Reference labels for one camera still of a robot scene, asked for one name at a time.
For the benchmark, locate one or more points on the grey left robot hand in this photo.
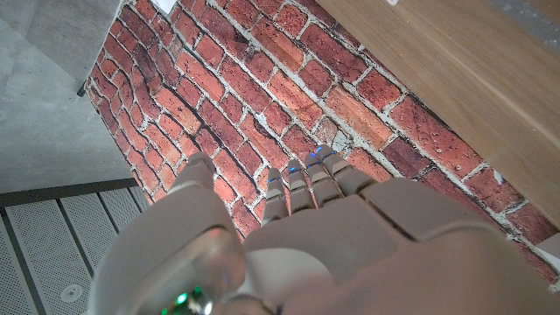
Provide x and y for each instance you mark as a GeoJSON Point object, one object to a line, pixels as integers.
{"type": "Point", "coordinates": [350, 254]}

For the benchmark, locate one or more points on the red brick printed backdrop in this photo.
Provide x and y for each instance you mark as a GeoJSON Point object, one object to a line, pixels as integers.
{"type": "Point", "coordinates": [262, 87]}

